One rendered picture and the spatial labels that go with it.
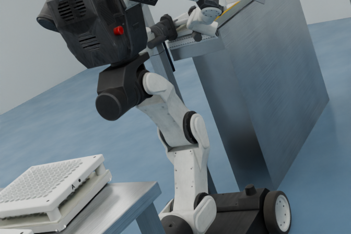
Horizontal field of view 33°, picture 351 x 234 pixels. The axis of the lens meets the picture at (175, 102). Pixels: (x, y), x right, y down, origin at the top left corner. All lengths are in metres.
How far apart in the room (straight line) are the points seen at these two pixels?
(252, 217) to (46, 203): 1.40
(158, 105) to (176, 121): 0.12
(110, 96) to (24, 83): 5.94
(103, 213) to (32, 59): 6.87
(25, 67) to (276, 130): 5.33
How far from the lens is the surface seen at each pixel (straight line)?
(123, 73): 2.23
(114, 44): 2.16
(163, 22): 2.74
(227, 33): 2.83
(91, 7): 2.12
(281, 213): 2.75
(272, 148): 3.19
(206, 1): 2.23
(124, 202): 1.40
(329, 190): 3.03
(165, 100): 2.40
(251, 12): 3.13
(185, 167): 2.58
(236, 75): 2.93
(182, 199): 2.57
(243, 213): 2.69
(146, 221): 1.46
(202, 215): 2.50
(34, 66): 8.20
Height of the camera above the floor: 1.40
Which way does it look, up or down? 15 degrees down
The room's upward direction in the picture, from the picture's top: 20 degrees counter-clockwise
